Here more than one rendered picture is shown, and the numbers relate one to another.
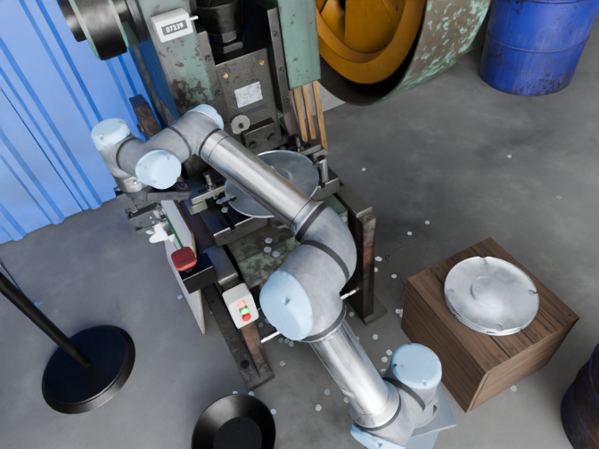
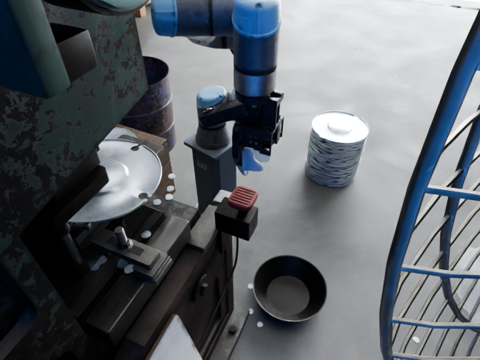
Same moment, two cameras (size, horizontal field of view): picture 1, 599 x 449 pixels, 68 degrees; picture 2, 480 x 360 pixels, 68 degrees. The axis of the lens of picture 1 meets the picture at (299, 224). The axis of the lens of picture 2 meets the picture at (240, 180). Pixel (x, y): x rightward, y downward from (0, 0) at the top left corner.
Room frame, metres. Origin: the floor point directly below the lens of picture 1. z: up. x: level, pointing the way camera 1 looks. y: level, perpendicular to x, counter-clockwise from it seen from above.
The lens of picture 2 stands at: (1.21, 0.75, 1.36)
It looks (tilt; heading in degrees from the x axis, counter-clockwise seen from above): 43 degrees down; 226
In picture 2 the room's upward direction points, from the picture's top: straight up
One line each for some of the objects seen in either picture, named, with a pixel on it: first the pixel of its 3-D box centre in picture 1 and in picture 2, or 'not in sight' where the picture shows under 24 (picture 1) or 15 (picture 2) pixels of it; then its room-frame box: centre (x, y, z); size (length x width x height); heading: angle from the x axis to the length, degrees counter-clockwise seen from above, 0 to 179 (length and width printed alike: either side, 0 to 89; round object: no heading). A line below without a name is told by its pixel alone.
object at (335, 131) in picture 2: not in sight; (339, 126); (-0.24, 0.00, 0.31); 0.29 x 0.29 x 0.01
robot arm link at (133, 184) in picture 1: (133, 176); (255, 78); (0.79, 0.35, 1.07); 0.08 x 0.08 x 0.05
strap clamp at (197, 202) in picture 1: (208, 187); (128, 246); (1.07, 0.27, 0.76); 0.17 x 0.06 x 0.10; 112
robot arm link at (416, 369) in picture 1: (413, 375); (213, 105); (0.43, -0.21, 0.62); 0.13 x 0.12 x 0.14; 137
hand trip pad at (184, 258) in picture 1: (186, 265); (243, 206); (0.80, 0.33, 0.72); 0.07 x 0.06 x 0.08; 22
